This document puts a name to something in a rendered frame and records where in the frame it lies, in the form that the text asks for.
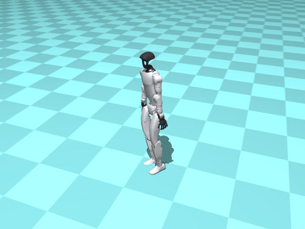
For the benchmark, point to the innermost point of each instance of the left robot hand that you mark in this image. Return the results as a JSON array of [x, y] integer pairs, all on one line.
[[163, 122]]

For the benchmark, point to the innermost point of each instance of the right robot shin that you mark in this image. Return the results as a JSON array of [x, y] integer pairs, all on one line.
[[149, 147]]

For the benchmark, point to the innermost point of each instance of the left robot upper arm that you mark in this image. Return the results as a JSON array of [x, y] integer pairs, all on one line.
[[157, 80]]

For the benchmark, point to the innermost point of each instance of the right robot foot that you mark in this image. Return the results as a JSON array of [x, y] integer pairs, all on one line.
[[150, 161]]

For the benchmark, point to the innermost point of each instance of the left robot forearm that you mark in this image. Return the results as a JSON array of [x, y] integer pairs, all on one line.
[[159, 106]]

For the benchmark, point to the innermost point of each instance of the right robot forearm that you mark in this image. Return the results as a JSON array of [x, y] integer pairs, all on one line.
[[144, 98]]

